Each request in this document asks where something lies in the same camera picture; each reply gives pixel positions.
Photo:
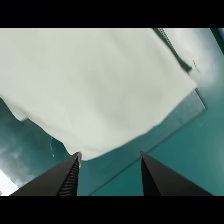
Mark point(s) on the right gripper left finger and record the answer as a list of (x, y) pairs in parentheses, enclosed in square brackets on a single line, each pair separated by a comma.
[(60, 180)]

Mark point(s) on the white T-shirt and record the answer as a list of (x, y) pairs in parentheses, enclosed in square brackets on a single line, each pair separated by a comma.
[(90, 86)]

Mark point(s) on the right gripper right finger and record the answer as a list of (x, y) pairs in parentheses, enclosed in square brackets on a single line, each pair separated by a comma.
[(160, 181)]

